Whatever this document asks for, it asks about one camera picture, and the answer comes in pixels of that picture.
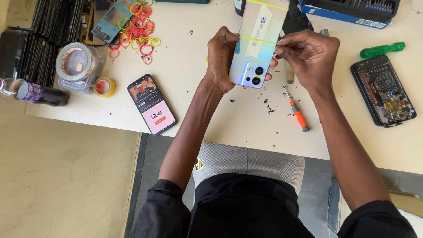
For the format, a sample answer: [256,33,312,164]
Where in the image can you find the iridescent smartphone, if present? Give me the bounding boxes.
[229,0,291,89]

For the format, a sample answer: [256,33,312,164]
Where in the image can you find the orange handled screwdriver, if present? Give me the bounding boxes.
[283,86,310,132]

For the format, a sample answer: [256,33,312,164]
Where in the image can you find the yellow rubber band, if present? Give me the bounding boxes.
[230,70,267,80]
[239,35,279,46]
[246,0,289,11]

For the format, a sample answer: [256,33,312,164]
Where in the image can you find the yellow tape roll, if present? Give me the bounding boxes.
[93,77,116,98]

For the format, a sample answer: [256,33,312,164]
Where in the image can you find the green translucent screwdriver handle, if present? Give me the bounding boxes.
[360,42,406,59]

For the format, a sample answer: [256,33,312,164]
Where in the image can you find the dark green case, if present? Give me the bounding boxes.
[155,0,211,4]

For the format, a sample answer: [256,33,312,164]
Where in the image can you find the teal phone back cover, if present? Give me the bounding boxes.
[91,0,140,44]

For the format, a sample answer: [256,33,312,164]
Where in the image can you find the clear plastic container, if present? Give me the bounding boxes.
[58,46,106,94]

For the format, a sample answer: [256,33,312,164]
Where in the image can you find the dark soda bottle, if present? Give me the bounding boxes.
[0,78,70,107]

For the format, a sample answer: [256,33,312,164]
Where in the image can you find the person's right hand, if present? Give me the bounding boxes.
[274,29,341,96]

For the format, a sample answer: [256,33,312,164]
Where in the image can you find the person's grey shorts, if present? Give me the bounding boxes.
[192,142,305,196]

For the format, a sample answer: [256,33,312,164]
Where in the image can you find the masking tape label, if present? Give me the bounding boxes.
[245,5,273,58]

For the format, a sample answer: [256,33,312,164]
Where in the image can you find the pile of coloured rubber bands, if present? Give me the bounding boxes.
[109,0,162,65]

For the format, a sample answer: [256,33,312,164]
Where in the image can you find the silver tape roll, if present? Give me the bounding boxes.
[55,42,96,83]

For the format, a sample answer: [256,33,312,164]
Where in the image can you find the person's left hand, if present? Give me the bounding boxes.
[204,26,279,95]

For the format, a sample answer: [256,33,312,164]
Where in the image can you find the small dark bottle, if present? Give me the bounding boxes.
[234,0,247,17]

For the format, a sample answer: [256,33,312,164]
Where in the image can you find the rows of black phone screens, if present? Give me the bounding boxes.
[0,0,85,88]

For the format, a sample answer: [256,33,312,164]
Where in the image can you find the person's black shirt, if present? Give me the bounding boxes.
[130,173,419,238]

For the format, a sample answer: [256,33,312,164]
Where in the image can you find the black smartphone with lit screen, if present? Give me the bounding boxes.
[127,74,178,137]

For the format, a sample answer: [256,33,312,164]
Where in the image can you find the scattered black debris bits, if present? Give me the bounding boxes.
[228,89,299,117]

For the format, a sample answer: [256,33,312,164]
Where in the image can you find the blue screwdriver bit set box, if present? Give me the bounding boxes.
[297,0,401,30]

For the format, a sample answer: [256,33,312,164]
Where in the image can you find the opened black smartphone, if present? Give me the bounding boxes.
[350,55,417,128]

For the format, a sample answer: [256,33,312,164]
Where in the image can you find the black pad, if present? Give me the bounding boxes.
[282,0,314,36]

